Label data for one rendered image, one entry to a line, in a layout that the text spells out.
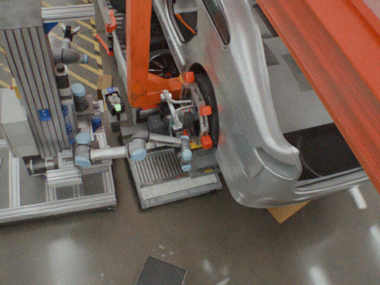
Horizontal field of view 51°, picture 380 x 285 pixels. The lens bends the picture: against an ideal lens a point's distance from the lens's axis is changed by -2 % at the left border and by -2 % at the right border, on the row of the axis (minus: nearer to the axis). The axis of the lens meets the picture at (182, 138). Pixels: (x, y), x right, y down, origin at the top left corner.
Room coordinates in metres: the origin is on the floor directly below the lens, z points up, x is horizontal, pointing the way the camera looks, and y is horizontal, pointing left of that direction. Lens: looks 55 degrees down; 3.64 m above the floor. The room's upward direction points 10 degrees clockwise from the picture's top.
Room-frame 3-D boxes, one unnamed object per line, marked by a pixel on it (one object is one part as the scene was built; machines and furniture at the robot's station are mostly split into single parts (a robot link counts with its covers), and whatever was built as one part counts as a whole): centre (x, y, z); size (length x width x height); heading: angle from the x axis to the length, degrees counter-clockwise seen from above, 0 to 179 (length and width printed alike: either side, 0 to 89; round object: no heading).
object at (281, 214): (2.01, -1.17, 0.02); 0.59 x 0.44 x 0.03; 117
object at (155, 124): (2.46, 0.17, 0.26); 0.42 x 0.18 x 0.35; 117
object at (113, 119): (2.48, 0.74, 0.44); 0.43 x 0.17 x 0.03; 27
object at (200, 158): (2.30, -0.20, 0.32); 0.40 x 0.30 x 0.28; 27
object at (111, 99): (2.45, 0.72, 0.51); 0.20 x 0.14 x 0.13; 35
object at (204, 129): (2.23, -0.05, 0.85); 0.54 x 0.07 x 0.54; 27
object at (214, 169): (2.30, -0.20, 0.13); 0.50 x 0.36 x 0.10; 27
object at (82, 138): (1.65, 0.75, 0.98); 0.13 x 0.12 x 0.14; 13
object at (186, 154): (1.72, -0.05, 0.95); 0.11 x 0.08 x 0.11; 13
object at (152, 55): (3.02, 0.27, 0.39); 0.66 x 0.66 x 0.24
